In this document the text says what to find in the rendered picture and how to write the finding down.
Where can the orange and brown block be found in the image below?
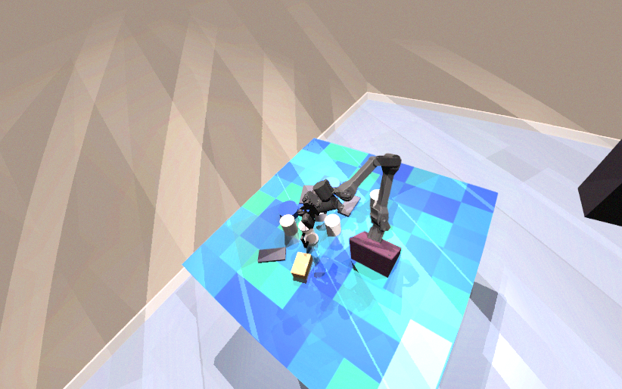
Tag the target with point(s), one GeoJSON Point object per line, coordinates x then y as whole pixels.
{"type": "Point", "coordinates": [301, 265]}

